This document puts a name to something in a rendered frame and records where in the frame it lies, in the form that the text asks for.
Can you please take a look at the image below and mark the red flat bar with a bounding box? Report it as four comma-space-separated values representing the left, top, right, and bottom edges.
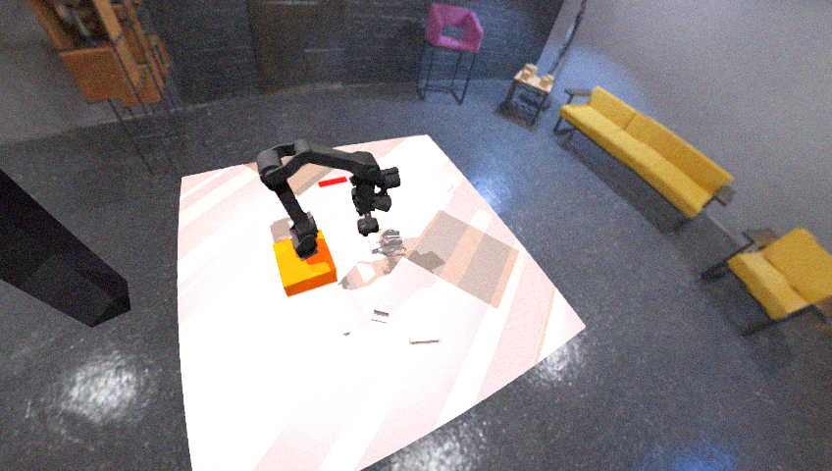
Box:
318, 177, 347, 187

